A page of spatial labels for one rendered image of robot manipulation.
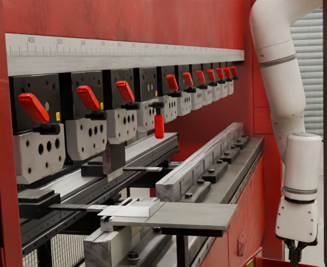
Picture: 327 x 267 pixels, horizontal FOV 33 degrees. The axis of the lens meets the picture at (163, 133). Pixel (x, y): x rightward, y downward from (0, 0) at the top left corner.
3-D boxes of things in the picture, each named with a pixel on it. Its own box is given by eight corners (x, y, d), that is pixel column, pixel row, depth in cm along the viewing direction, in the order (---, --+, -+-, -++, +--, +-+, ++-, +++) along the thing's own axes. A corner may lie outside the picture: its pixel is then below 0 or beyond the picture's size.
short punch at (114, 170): (111, 182, 128) (109, 142, 127) (103, 182, 128) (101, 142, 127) (126, 174, 137) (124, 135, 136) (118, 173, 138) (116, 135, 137)
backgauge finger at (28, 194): (97, 222, 130) (96, 201, 129) (-1, 217, 137) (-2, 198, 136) (115, 208, 141) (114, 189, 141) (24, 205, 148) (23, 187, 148)
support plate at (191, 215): (226, 230, 118) (225, 225, 118) (110, 225, 125) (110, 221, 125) (237, 207, 135) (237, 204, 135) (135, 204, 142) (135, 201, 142)
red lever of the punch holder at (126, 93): (128, 78, 117) (140, 105, 124) (110, 79, 118) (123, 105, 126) (126, 85, 116) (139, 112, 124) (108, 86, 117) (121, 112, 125)
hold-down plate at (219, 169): (216, 183, 215) (215, 176, 214) (202, 183, 216) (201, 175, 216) (227, 168, 243) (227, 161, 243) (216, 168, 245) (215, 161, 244)
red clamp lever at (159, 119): (164, 139, 143) (162, 101, 142) (149, 139, 145) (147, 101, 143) (166, 138, 145) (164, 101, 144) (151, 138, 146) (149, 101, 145)
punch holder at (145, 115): (144, 133, 140) (141, 67, 138) (112, 133, 142) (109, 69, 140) (160, 125, 154) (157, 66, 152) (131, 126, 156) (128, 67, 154)
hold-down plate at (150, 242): (138, 279, 123) (138, 266, 122) (116, 277, 124) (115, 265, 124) (172, 237, 151) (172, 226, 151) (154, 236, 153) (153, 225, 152)
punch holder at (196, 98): (194, 110, 197) (192, 63, 195) (171, 110, 199) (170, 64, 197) (202, 106, 211) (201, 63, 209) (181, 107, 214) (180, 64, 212)
